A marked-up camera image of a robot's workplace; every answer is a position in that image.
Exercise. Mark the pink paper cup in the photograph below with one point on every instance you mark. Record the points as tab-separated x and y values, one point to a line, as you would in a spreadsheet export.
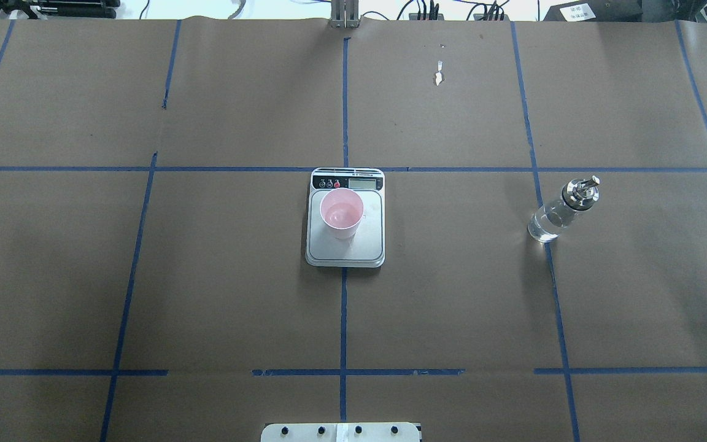
342	210

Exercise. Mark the glass sauce bottle steel cap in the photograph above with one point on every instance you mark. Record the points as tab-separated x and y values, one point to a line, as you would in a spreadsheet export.
553	218

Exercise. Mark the digital kitchen scale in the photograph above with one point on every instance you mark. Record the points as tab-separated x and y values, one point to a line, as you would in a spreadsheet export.
367	247

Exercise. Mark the black power strip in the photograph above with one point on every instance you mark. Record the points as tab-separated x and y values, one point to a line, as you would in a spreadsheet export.
453	11

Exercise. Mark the black box with label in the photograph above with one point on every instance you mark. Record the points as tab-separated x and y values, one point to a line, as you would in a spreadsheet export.
602	11

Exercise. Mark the aluminium frame post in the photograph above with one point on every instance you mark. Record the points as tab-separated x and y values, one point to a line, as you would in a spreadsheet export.
344	14

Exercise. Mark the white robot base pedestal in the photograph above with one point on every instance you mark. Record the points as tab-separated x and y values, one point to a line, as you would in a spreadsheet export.
342	431

